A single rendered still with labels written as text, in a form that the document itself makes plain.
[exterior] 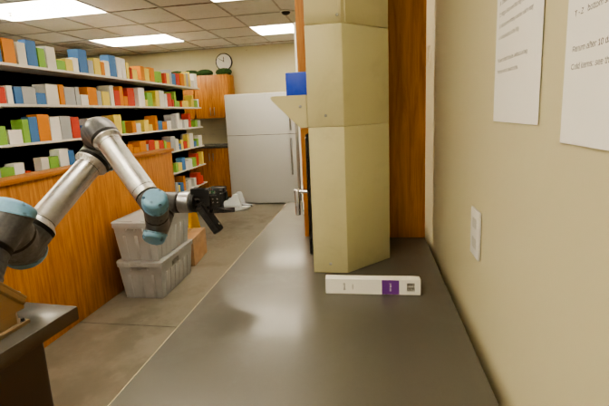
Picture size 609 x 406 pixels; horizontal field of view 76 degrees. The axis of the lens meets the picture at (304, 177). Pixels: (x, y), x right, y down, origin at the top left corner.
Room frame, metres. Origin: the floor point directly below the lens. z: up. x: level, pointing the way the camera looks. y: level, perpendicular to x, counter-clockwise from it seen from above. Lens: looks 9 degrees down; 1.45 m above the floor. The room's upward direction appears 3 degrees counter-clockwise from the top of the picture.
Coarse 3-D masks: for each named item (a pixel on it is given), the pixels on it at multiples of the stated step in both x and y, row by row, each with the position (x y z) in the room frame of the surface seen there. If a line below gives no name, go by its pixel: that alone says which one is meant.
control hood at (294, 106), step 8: (272, 96) 1.22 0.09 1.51; (280, 96) 1.22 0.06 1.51; (288, 96) 1.22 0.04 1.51; (296, 96) 1.21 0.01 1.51; (304, 96) 1.20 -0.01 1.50; (280, 104) 1.22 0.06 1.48; (288, 104) 1.21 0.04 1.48; (296, 104) 1.21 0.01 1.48; (304, 104) 1.20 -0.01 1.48; (288, 112) 1.21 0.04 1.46; (296, 112) 1.21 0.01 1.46; (304, 112) 1.20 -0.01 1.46; (296, 120) 1.21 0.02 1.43; (304, 120) 1.20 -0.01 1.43
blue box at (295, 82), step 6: (288, 72) 1.43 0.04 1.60; (294, 72) 1.42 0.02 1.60; (300, 72) 1.42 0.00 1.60; (288, 78) 1.42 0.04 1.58; (294, 78) 1.42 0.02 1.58; (300, 78) 1.42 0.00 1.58; (288, 84) 1.42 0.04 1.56; (294, 84) 1.42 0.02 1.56; (300, 84) 1.42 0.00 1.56; (288, 90) 1.42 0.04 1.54; (294, 90) 1.42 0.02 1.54; (300, 90) 1.42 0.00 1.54; (306, 90) 1.41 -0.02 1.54
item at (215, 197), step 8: (192, 192) 1.31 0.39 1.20; (200, 192) 1.30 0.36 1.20; (208, 192) 1.28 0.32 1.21; (216, 192) 1.27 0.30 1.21; (224, 192) 1.31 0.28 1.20; (192, 200) 1.30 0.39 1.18; (200, 200) 1.31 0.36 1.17; (208, 200) 1.28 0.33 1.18; (216, 200) 1.29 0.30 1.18; (224, 200) 1.32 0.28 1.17; (192, 208) 1.29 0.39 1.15; (208, 208) 1.28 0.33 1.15; (216, 208) 1.28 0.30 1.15
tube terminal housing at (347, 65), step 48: (336, 48) 1.19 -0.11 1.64; (384, 48) 1.29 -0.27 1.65; (336, 96) 1.19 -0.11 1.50; (384, 96) 1.29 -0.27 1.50; (336, 144) 1.19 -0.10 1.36; (384, 144) 1.29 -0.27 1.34; (336, 192) 1.19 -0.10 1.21; (384, 192) 1.29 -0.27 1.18; (336, 240) 1.19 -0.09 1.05; (384, 240) 1.28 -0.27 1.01
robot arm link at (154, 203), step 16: (96, 128) 1.29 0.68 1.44; (112, 128) 1.31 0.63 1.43; (96, 144) 1.29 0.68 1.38; (112, 144) 1.27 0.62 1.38; (112, 160) 1.24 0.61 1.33; (128, 160) 1.24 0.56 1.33; (128, 176) 1.21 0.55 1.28; (144, 176) 1.22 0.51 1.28; (144, 192) 1.16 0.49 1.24; (160, 192) 1.16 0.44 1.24; (144, 208) 1.14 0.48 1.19; (160, 208) 1.14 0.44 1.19; (160, 224) 1.20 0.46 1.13
